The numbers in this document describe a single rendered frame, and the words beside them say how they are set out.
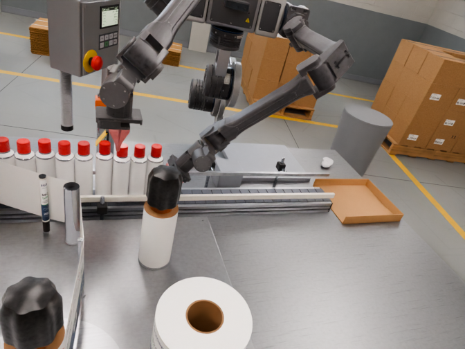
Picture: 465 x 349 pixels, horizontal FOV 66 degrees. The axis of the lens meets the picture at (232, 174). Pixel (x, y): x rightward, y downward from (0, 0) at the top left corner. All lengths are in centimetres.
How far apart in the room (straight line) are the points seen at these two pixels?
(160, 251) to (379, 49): 673
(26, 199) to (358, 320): 101
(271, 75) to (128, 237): 356
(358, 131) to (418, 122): 130
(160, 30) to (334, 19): 616
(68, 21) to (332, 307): 106
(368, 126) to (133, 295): 276
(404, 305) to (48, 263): 106
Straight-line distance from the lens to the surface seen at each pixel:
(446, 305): 145
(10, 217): 126
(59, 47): 107
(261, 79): 443
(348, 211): 161
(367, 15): 713
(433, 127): 474
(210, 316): 85
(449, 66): 445
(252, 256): 122
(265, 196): 135
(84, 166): 116
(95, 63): 104
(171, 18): 87
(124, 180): 119
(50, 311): 63
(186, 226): 118
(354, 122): 341
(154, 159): 117
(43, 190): 106
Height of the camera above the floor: 167
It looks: 32 degrees down
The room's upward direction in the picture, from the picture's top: 15 degrees clockwise
